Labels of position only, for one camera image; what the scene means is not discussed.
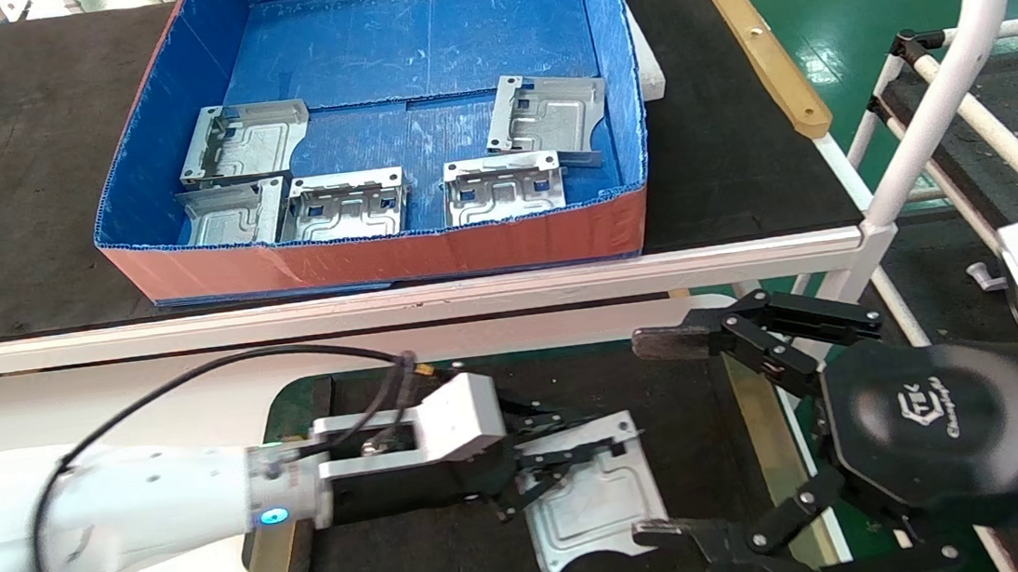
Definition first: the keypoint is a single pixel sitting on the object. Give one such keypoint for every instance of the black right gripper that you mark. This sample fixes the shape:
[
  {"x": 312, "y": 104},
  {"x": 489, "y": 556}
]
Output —
[{"x": 942, "y": 422}]

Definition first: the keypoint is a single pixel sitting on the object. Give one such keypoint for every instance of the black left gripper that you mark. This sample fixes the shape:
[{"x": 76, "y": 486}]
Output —
[{"x": 417, "y": 493}]

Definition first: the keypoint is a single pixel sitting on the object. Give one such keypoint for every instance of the stamped metal bracket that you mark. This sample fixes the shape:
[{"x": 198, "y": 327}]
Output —
[
  {"x": 500, "y": 191},
  {"x": 248, "y": 143},
  {"x": 343, "y": 208},
  {"x": 227, "y": 218},
  {"x": 549, "y": 116},
  {"x": 596, "y": 511}
]

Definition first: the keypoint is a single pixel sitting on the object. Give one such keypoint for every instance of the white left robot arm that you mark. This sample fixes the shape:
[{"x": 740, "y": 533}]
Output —
[{"x": 120, "y": 510}]

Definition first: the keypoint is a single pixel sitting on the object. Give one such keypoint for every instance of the blue corrugated plastic box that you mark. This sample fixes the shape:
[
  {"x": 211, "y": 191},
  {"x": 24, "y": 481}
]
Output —
[{"x": 410, "y": 34}]

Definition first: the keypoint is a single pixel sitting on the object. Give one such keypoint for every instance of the tan conveyor edge strip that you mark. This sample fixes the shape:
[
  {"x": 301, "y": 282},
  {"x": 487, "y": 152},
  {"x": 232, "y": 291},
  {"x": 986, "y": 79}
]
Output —
[{"x": 768, "y": 457}]

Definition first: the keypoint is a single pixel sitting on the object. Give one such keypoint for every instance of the small metal hook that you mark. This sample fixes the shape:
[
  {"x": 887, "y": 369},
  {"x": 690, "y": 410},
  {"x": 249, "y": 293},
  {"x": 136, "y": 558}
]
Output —
[{"x": 985, "y": 277}]

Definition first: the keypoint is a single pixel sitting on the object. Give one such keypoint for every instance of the long tan guide strip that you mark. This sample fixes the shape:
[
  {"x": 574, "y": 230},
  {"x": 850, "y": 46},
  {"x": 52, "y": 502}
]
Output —
[{"x": 767, "y": 55}]

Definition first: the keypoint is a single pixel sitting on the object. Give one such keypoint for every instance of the white foam block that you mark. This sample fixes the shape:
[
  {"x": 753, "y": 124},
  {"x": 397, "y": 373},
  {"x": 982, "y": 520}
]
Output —
[{"x": 648, "y": 62}]

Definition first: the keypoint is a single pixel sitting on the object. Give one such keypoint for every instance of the thick white bent pipe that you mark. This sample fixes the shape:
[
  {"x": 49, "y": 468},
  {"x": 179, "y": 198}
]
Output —
[{"x": 962, "y": 46}]

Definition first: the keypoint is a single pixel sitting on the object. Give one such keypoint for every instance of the large black table mat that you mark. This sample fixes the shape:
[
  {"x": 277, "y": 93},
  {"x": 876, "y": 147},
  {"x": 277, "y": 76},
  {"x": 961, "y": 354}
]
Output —
[{"x": 14, "y": 184}]

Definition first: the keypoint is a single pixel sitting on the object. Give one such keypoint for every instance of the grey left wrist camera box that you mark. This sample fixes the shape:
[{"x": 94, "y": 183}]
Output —
[{"x": 461, "y": 417}]

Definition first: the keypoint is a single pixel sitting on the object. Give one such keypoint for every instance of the thin white tube frame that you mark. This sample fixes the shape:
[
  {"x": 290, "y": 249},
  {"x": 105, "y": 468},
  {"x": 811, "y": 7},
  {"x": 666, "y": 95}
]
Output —
[{"x": 998, "y": 131}]

